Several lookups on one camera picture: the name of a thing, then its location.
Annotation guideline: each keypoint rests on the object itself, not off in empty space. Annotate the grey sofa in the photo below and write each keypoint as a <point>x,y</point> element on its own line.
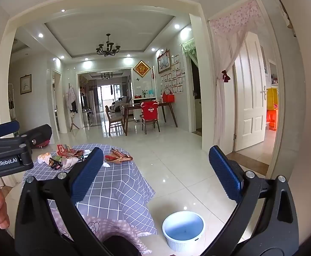
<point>123,101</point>

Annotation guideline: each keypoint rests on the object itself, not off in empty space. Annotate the green curtain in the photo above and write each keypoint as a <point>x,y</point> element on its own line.
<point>190,49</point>

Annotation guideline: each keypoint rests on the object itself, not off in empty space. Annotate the small black chandelier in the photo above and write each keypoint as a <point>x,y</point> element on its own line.
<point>107,76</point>

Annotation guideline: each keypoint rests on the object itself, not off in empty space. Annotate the wooden chair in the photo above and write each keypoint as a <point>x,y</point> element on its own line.
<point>112,120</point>
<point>150,124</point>

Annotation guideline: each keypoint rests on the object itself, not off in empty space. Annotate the light blue container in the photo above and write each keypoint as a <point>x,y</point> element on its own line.
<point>151,93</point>

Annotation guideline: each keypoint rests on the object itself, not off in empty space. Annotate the pink floral curtain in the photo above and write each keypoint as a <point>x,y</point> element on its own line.
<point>224,106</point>

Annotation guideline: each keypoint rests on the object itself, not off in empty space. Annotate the white ribbed bin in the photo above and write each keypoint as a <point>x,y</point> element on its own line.
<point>183,232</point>

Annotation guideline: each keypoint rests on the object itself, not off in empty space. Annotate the red hanging ornament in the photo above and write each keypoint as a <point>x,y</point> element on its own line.
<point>152,72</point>

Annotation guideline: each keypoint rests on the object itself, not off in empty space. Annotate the red gold diamond decoration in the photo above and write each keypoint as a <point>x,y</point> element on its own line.
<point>141,68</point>

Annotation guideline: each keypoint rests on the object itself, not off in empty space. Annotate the white panelled door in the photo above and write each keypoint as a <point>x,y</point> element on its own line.
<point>248,98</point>

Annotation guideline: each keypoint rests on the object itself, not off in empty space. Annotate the wooden coat stand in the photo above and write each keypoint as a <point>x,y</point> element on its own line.
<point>74,125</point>

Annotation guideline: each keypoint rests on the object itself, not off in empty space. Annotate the small red wrapper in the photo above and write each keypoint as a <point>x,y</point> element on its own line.
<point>108,156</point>

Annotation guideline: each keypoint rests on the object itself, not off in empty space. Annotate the small potted plant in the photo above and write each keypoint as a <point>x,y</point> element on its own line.
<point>144,93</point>

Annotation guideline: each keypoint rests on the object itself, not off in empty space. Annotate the red bow tie-back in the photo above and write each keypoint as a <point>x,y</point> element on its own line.
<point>226,77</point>

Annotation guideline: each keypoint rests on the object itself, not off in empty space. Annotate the crumpled white orange wrapper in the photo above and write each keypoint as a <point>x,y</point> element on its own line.
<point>44,157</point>

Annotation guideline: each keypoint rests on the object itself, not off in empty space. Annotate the pink patterned slipper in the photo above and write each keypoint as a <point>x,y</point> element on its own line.
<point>104,224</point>

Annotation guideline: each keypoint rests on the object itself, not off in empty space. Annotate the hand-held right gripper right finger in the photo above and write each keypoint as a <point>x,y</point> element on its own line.
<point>224,176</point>

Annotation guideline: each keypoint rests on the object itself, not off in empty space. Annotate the white shoe rack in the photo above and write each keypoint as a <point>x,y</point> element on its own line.
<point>11,101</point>

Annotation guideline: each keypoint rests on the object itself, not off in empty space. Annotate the wall of paper certificates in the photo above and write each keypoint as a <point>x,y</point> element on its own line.
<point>175,77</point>

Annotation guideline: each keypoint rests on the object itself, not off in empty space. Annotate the small framed picture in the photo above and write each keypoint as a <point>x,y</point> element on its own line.
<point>26,84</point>

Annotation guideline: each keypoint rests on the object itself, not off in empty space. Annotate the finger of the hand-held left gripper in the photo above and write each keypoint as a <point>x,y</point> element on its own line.
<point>39,134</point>
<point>6,128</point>

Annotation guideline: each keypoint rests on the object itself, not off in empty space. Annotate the red snack wrapper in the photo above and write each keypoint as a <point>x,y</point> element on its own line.
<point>62,149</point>

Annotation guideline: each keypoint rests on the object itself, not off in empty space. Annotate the grey checked tablecloth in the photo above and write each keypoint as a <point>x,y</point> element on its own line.
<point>123,186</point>

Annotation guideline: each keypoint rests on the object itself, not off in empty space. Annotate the beige brown wrapper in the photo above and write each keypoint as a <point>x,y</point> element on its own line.
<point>72,157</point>

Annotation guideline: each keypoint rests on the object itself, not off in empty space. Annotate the dark wooden dining table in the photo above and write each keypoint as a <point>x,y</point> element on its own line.
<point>134,106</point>

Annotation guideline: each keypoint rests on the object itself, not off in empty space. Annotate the red chair cover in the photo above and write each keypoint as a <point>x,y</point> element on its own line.
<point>149,109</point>

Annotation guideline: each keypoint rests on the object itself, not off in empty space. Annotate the maroon bench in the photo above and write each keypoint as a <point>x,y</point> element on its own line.
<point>44,143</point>

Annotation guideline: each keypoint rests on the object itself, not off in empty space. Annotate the red brown wrapper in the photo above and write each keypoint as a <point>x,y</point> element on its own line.
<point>120,156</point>

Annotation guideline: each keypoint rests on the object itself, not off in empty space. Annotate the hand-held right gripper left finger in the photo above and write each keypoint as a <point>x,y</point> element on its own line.
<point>87,176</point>

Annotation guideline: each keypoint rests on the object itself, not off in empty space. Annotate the red bag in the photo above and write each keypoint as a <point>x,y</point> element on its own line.
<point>168,98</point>

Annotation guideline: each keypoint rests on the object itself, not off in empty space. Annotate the framed painting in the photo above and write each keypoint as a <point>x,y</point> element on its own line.
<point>163,62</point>

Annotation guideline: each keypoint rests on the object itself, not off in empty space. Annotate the white hanging garment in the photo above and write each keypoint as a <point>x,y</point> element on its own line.
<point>70,97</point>

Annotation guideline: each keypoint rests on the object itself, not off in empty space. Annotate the white tissue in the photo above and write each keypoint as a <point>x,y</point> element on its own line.
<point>87,153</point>
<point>106,164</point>

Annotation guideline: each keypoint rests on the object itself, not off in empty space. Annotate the yellow box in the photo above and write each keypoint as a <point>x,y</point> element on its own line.
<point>272,98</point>

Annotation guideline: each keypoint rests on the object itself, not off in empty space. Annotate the red plastic stool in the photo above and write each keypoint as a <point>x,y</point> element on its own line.
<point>272,118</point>

